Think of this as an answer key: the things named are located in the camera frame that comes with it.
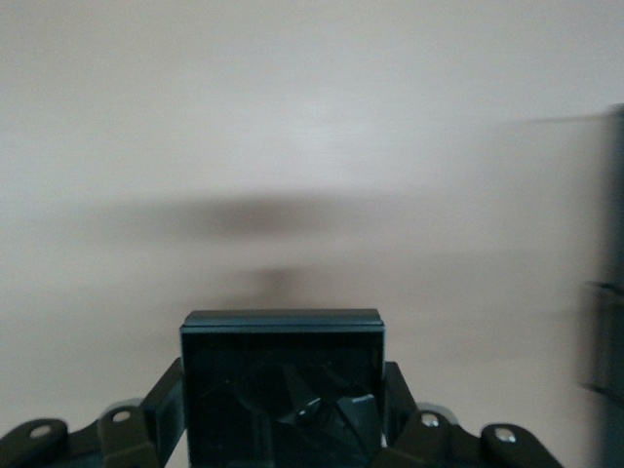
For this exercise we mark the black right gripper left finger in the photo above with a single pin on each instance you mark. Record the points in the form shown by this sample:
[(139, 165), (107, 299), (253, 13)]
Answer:
[(127, 439)]

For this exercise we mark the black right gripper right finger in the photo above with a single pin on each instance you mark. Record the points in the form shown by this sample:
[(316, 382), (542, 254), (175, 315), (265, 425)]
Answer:
[(439, 443)]

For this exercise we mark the black flip phone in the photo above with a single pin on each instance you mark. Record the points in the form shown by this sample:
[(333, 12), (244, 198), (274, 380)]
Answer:
[(283, 365)]

